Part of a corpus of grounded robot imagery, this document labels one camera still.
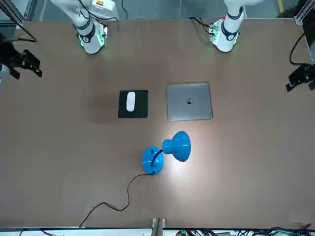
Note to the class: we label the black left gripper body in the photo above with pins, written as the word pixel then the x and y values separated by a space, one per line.
pixel 310 72

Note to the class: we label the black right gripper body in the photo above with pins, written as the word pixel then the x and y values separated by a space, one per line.
pixel 9 55

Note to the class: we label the blue desk lamp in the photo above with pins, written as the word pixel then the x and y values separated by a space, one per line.
pixel 180 146

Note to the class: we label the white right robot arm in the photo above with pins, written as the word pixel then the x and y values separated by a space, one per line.
pixel 89 40

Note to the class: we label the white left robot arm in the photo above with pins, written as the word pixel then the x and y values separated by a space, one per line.
pixel 227 37

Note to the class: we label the white control cabinet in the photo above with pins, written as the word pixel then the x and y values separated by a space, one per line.
pixel 105 9

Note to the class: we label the white computer mouse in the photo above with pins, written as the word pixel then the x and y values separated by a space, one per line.
pixel 130 101

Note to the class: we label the silver closed laptop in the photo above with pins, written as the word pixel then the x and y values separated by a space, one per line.
pixel 189 102

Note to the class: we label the black mouse mat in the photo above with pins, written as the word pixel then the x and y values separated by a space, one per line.
pixel 141 104

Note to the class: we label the black frame strut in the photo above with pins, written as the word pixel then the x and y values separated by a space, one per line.
pixel 24 30

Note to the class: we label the aluminium frame post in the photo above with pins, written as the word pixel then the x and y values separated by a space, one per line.
pixel 158 227
pixel 299 19

